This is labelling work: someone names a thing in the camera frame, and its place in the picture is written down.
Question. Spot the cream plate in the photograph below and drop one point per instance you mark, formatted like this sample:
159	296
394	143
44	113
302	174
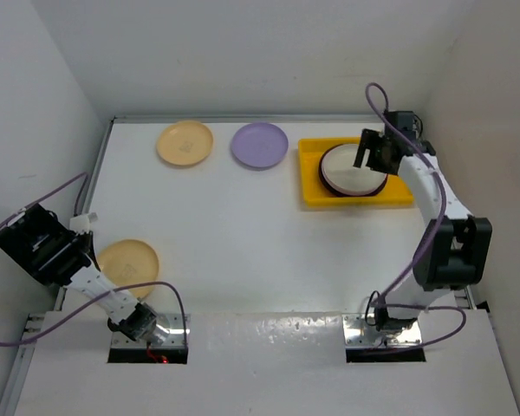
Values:
337	166

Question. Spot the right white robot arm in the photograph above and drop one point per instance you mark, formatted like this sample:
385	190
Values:
452	253

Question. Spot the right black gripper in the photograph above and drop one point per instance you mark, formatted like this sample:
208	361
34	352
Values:
369	139

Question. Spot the metal base plate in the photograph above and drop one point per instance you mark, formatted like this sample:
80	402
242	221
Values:
359	335
167	334

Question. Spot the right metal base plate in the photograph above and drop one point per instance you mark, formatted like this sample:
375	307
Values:
359	335

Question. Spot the dark rimmed plate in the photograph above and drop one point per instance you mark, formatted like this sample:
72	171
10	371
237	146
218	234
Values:
354	194

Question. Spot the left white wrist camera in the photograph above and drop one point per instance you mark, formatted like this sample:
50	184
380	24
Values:
82	224

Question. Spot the yellow plastic bin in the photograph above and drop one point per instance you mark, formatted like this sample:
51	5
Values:
314	195

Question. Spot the orange plate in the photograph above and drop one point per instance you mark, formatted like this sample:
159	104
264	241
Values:
129	261
185	143

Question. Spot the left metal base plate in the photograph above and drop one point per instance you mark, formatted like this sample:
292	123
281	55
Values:
167	334

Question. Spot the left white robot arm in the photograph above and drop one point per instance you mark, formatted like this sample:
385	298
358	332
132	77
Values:
54	255

